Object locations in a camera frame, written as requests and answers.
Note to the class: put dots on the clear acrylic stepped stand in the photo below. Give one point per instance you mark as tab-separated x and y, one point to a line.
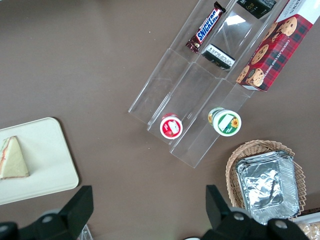
195	87
232	32

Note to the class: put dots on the clear bag of crackers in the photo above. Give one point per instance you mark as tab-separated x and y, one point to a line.
312	232

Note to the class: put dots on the red tartan cookie box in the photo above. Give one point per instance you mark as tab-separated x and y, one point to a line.
280	52

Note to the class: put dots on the beige rectangular plastic tray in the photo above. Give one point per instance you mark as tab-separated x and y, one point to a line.
47	160

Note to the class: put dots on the red lid yoghurt cup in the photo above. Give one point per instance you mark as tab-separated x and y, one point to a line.
171	126

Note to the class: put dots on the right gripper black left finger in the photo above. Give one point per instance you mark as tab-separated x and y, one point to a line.
72	215

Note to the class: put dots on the green lid yoghurt cup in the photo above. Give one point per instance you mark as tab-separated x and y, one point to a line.
226	122

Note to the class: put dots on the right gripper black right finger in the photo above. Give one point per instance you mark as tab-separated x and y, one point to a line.
222	220

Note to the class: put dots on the brown Snickers bar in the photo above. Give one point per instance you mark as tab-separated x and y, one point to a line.
206	28

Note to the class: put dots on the stack of foil containers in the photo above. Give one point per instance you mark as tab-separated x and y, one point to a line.
265	185

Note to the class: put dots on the light oval wicker basket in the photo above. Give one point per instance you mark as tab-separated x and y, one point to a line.
231	175

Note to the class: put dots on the small black chocolate box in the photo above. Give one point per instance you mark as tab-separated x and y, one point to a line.
257	7
218	58

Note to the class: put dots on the triangular white bread sandwich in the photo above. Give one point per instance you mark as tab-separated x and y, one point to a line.
13	161

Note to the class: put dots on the white rectangular snack tray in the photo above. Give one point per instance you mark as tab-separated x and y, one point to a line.
298	218

